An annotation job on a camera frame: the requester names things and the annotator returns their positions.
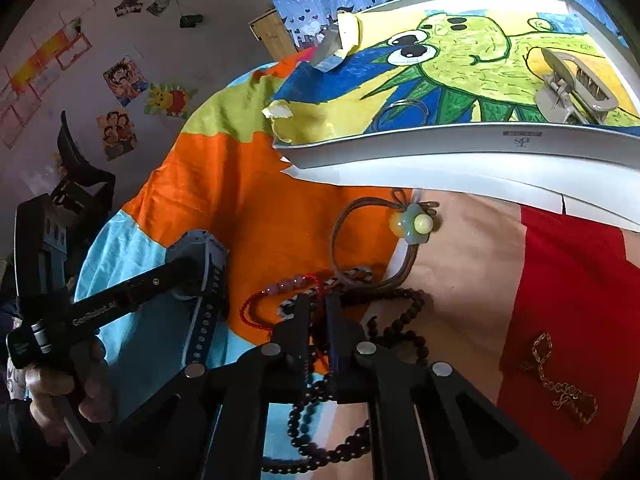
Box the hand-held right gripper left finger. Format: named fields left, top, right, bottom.
left=60, top=292, right=321, bottom=480

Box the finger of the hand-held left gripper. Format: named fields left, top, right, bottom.
left=150, top=254, right=213, bottom=302

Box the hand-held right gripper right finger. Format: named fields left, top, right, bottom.
left=325, top=294, right=571, bottom=480

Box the blue wrist watch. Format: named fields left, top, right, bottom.
left=165, top=229, right=231, bottom=378

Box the red string pink bead bracelet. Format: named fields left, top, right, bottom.
left=240, top=272, right=326, bottom=341

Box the dark wooden bead necklace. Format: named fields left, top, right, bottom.
left=260, top=287, right=433, bottom=473

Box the white tray box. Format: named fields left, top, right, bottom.
left=260, top=0, right=640, bottom=171

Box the person's left hand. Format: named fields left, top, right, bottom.
left=25, top=337, right=117, bottom=428

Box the colourful printed blanket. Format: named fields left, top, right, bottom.
left=75, top=55, right=640, bottom=480

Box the wooden cabinet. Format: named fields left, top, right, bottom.
left=248, top=7, right=298, bottom=61

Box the small grey block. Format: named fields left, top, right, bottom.
left=310, top=27, right=346, bottom=71

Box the cartoon drawing paper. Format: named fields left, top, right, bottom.
left=262, top=7, right=640, bottom=146

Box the beige hair claw clip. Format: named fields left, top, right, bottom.
left=532, top=46, right=621, bottom=126

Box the black white checked hair tie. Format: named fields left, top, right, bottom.
left=277, top=267, right=373, bottom=318

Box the brown hair tie with flower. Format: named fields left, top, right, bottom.
left=331, top=189, right=441, bottom=293

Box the cartoon family wall poster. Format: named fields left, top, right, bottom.
left=96, top=109, right=139, bottom=162

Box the yellow bear wall sticker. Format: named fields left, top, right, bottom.
left=145, top=82, right=198, bottom=120

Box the cartoon character wall poster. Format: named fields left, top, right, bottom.
left=103, top=56, right=149, bottom=107

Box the gold chain bracelet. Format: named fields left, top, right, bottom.
left=517, top=330, right=598, bottom=428

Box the clear ring bangle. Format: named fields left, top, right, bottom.
left=387, top=99, right=431, bottom=123

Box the row of wall certificates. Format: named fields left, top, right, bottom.
left=0, top=0, right=96, bottom=151

